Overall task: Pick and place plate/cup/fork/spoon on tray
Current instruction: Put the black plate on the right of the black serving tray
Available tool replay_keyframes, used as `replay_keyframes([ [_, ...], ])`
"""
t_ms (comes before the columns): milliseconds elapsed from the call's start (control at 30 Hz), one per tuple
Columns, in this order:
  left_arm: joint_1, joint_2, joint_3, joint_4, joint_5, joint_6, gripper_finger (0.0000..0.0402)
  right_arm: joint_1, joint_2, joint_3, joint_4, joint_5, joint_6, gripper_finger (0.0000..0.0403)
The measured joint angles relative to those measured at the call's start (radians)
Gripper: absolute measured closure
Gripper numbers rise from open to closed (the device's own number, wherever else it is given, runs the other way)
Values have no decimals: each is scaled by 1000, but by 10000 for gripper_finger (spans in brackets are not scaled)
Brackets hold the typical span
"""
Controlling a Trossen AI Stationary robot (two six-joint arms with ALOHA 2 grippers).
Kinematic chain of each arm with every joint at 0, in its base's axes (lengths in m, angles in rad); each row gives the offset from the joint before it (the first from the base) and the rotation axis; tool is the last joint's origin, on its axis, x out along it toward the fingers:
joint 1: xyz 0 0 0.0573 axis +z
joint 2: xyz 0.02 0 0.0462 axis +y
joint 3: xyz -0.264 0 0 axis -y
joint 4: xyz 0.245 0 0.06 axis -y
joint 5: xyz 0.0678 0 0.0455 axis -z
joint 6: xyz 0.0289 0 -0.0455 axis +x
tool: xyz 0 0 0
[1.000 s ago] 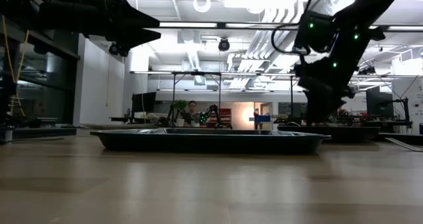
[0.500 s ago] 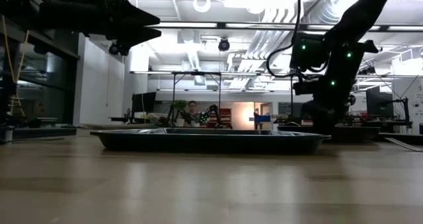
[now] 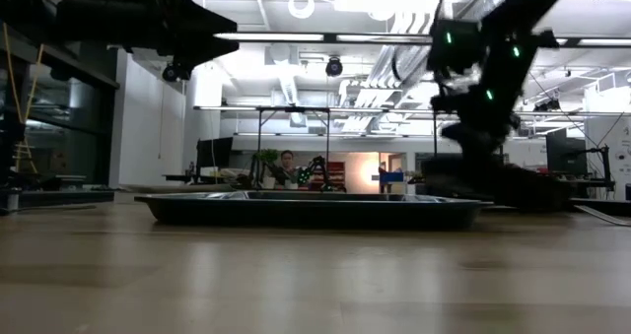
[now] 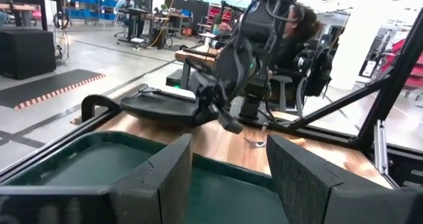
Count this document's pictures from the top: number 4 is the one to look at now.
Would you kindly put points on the red tool cabinet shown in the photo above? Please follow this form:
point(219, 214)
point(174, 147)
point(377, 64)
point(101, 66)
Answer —
point(409, 65)

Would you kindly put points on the black frying pan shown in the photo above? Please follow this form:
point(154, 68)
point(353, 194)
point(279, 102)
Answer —
point(158, 106)

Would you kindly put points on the black box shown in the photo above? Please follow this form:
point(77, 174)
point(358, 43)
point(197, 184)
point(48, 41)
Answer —
point(26, 53)

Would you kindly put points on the person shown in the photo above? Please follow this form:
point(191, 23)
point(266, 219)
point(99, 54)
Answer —
point(125, 6)
point(297, 35)

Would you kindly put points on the wooden desk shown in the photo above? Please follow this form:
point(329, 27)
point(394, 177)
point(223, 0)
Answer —
point(195, 57)

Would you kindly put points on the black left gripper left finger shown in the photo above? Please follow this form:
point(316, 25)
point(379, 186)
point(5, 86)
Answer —
point(165, 184)

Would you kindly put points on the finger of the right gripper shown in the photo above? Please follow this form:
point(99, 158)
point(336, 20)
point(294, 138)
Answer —
point(205, 115)
point(231, 122)

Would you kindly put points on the clear plastic cup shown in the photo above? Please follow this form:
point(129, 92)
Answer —
point(255, 141)

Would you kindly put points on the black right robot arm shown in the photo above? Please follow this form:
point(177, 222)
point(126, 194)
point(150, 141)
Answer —
point(254, 42)

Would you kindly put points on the shelf with blue bins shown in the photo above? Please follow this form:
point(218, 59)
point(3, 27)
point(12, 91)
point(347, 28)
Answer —
point(89, 4)

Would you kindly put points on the aluminium bracket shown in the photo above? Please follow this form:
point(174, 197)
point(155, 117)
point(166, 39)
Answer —
point(380, 148)

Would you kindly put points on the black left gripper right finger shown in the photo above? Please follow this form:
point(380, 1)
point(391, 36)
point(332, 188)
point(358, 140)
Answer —
point(297, 181)

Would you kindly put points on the dark green tray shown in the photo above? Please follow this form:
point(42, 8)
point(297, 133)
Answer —
point(96, 164)

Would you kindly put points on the black mat with orange edge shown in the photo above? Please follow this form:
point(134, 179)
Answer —
point(46, 87)

